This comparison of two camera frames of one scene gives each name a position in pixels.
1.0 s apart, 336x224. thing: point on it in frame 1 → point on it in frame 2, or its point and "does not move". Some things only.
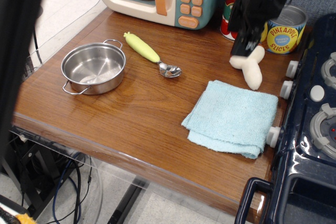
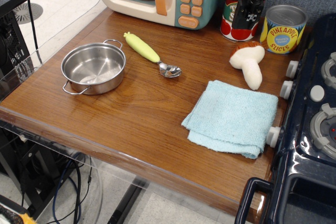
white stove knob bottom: [272, 136] does not move
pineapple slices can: [283, 33] does not move
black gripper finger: [244, 43] → [247, 14]
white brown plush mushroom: [250, 64] does not move
